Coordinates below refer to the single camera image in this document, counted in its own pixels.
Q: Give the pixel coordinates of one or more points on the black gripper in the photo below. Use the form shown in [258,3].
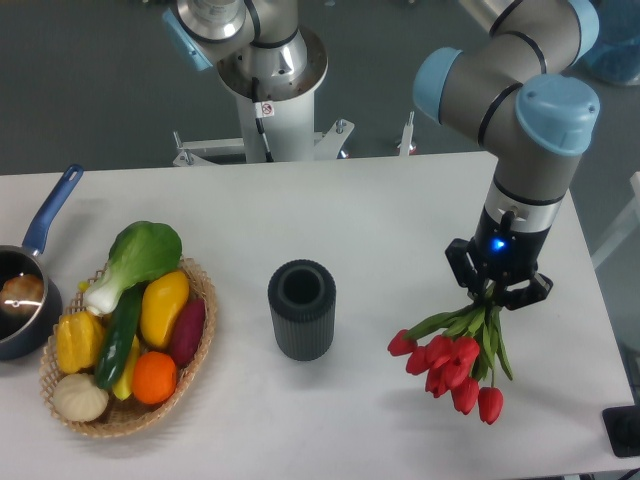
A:
[495,254]

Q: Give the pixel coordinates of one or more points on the red tulip bouquet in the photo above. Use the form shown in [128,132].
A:
[460,353]

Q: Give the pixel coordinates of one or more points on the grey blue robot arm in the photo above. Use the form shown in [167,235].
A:
[512,98]

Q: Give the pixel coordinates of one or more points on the dark grey ribbed vase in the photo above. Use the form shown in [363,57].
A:
[302,299]

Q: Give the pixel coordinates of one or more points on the black device at edge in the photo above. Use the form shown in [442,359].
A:
[622,427]

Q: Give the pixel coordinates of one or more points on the blue translucent container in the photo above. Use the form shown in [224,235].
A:
[614,58]

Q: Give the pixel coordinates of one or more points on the purple sweet potato toy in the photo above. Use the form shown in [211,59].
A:
[187,332]

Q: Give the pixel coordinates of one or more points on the yellow mango toy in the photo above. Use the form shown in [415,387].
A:
[162,303]

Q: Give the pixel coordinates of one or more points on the green bok choy toy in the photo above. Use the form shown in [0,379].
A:
[142,252]

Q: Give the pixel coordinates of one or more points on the orange fruit toy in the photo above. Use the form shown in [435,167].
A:
[155,378]

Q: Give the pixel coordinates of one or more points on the green cucumber toy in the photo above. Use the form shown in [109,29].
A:
[119,337]

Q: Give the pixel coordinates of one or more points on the yellow banana toy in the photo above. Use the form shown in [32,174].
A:
[122,388]

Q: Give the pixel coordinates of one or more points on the woven wicker basket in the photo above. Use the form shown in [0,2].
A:
[125,417]

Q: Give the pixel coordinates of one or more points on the yellow bell pepper toy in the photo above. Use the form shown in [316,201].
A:
[79,338]

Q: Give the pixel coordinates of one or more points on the white steamed bun toy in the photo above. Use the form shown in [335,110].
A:
[77,398]

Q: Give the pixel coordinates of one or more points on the brown bread toy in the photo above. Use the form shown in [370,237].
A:
[22,295]

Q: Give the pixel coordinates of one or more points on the white furniture frame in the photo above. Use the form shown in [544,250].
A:
[623,225]

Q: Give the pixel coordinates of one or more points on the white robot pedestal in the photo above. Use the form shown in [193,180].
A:
[274,91]

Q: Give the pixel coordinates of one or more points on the blue handled saucepan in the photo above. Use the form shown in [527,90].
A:
[21,335]

